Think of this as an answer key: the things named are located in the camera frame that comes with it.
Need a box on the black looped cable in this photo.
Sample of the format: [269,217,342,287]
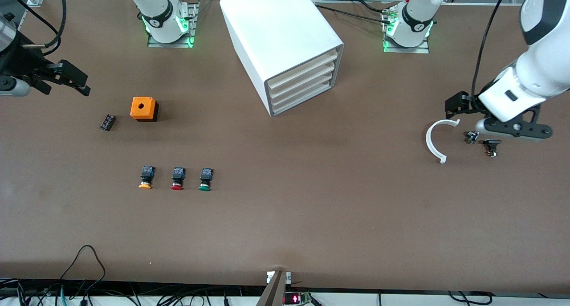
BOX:
[59,245,106,293]

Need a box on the small black switch part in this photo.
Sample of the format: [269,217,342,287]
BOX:
[483,139,503,158]

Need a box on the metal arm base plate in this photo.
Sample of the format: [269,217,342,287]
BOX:
[382,5,430,54]
[147,0,199,48]

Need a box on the orange button enclosure box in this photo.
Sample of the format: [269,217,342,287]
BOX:
[130,96,159,122]

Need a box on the white mounting bracket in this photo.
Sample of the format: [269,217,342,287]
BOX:
[266,271,292,285]

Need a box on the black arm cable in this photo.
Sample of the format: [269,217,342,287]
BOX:
[7,0,67,57]
[471,0,513,99]

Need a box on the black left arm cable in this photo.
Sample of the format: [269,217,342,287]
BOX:
[471,0,513,99]

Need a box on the yellow mushroom push button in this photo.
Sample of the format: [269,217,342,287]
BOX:
[138,165,156,190]

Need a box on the white curved plastic part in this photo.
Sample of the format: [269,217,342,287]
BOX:
[425,118,461,164]

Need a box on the cream cabinet drawer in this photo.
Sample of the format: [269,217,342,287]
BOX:
[270,71,334,108]
[272,80,334,116]
[269,60,337,99]
[267,49,339,90]

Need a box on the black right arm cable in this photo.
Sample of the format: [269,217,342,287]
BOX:
[7,0,67,57]

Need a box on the white drawer cabinet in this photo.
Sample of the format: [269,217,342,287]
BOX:
[220,0,345,118]

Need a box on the red mushroom push button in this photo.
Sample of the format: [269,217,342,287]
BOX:
[171,166,187,191]

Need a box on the black cable on table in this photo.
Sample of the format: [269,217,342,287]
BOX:
[314,4,392,24]

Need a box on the device with red display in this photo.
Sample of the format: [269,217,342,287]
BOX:
[283,291,313,306]

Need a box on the green mushroom push button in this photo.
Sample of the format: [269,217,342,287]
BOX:
[198,167,214,192]

